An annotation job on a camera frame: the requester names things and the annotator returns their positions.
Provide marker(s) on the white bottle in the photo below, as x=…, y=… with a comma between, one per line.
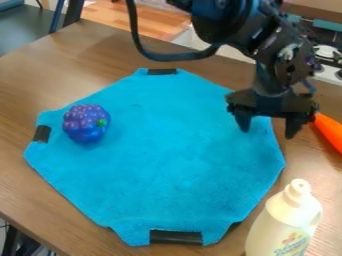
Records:
x=285, y=221

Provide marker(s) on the orange toy carrot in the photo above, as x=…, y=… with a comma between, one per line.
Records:
x=330, y=131

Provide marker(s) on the purple toy grapes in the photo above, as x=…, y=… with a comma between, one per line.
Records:
x=86, y=123

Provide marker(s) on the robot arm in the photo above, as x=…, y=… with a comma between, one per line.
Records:
x=240, y=16

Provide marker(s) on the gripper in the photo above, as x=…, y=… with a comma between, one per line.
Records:
x=274, y=100

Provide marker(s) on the toy stove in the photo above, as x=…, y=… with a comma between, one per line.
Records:
x=328, y=60

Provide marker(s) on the blue cloth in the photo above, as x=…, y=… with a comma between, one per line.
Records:
x=156, y=160

